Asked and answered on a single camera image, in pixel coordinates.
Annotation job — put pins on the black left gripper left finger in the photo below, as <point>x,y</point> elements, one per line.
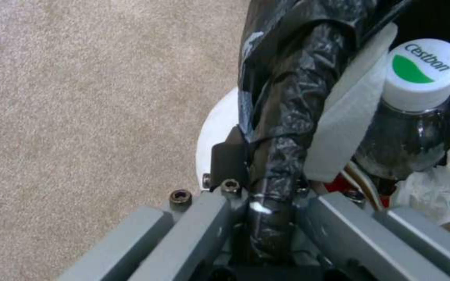
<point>193,234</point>

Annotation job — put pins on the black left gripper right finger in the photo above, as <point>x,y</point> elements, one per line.
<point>365,243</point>

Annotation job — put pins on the white round trash bin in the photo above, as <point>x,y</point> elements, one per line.
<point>213,131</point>

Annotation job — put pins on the black plastic bin bag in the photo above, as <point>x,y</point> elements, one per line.
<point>287,117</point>

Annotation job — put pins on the red and white wrapper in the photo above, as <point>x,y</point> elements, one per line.
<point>338,184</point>

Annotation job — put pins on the crumpled white tissue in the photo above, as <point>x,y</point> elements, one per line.
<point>436,187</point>

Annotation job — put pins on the folded white paper towel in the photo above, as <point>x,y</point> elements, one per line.
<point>350,117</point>

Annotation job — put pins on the clear bottle with white cap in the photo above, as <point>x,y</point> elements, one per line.
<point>412,117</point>

